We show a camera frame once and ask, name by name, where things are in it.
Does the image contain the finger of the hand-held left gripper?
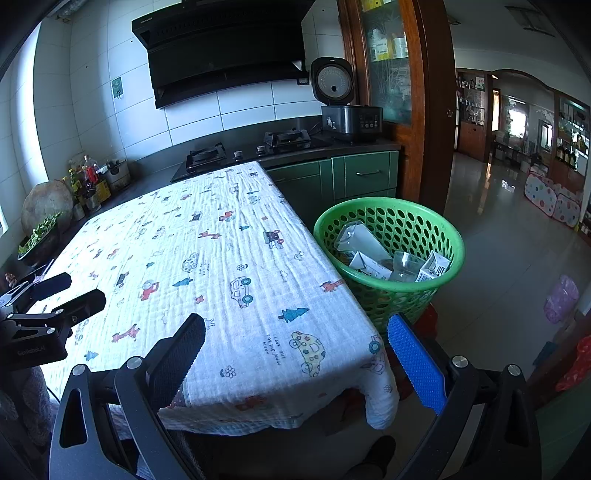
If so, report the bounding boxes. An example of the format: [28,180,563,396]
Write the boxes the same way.
[4,289,107,331]
[0,272,73,319]

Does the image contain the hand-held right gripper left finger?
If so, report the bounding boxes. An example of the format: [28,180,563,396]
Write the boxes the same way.
[48,313,207,480]

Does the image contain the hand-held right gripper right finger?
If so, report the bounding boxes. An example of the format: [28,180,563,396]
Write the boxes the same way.
[387,313,543,480]

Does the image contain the green plastic basket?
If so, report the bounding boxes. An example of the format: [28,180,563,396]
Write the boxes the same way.
[313,196,465,333]

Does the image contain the clear plastic cup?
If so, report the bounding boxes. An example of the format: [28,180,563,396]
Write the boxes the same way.
[390,251,428,283]

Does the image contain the white green milk carton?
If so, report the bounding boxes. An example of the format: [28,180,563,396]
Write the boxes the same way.
[414,250,452,283]

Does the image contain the small drink carton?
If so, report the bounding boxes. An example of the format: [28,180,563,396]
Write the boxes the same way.
[335,220,394,281]

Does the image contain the person's left forearm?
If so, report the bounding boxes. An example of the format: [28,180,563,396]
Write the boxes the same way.
[0,367,51,462]

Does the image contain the bowl of green vegetables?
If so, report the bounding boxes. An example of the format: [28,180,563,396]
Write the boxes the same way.
[17,211,63,268]

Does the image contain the round wooden cutting board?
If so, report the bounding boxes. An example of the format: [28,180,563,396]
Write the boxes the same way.
[21,180,75,232]

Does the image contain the black shoe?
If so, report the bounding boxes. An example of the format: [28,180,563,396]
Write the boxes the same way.
[355,435,397,480]

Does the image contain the printed white tablecloth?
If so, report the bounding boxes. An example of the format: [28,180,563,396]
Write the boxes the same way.
[34,161,400,432]

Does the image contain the group of condiment bottles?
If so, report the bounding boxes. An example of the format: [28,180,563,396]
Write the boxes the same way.
[67,154,112,220]

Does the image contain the utensil holder pot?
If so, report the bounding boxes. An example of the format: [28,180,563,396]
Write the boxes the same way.
[104,158,132,191]

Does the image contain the dark kitchen countertop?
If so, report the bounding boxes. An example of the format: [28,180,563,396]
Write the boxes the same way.
[0,138,402,282]

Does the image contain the red plastic bag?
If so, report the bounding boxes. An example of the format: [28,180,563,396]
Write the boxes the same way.
[554,335,591,393]

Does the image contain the black gas stove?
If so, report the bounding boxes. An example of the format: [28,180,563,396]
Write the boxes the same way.
[171,128,333,183]

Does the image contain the green kitchen cabinet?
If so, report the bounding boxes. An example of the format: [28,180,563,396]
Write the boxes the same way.
[265,150,400,227]

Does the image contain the polka dot playpen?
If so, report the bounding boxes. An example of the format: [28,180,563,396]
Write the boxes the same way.
[524,171,585,227]

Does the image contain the wooden glass display cabinet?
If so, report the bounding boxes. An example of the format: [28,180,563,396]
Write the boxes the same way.
[337,0,458,217]

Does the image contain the wooden shelf cabinet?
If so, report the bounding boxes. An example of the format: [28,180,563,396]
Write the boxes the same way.
[455,68,492,162]

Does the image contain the black rice cooker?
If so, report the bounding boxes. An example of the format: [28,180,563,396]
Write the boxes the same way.
[310,56,384,143]

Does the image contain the black range hood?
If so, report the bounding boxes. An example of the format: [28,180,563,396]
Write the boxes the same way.
[131,0,317,110]

